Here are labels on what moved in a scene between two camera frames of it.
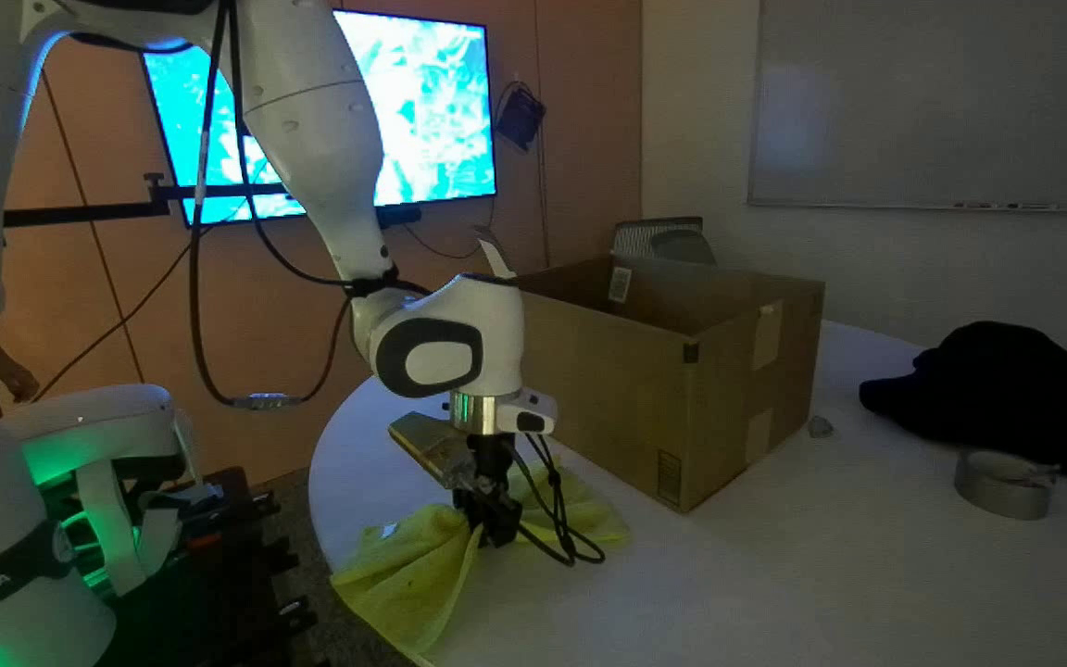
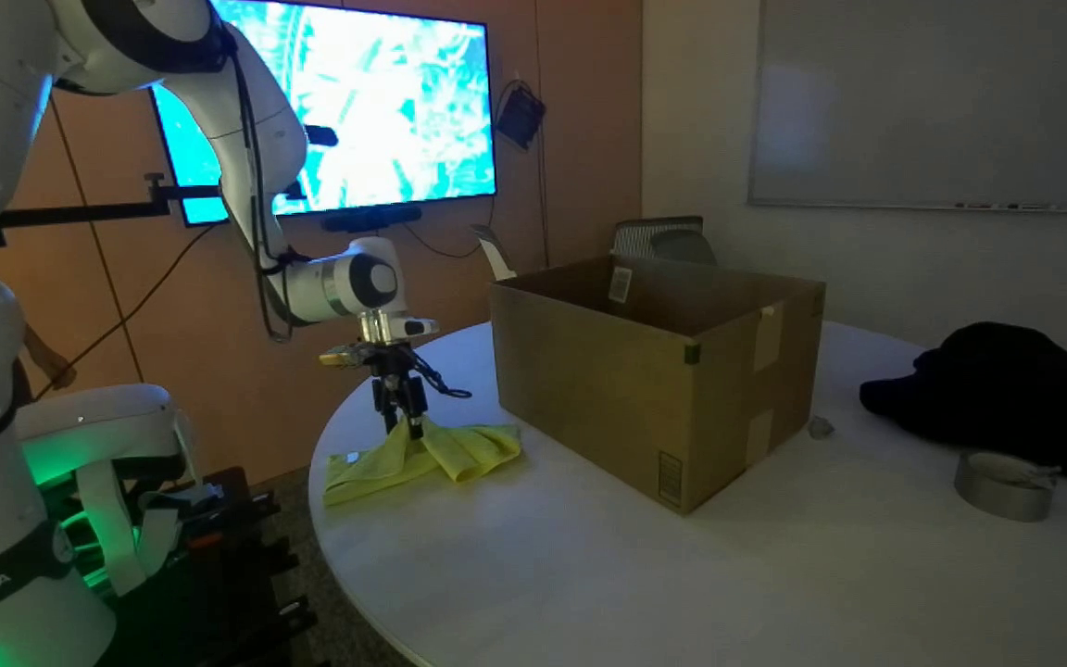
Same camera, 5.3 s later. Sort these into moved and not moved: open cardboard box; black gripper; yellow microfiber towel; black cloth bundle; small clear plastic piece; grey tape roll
Moved: yellow microfiber towel; black gripper
Not moved: small clear plastic piece; black cloth bundle; open cardboard box; grey tape roll
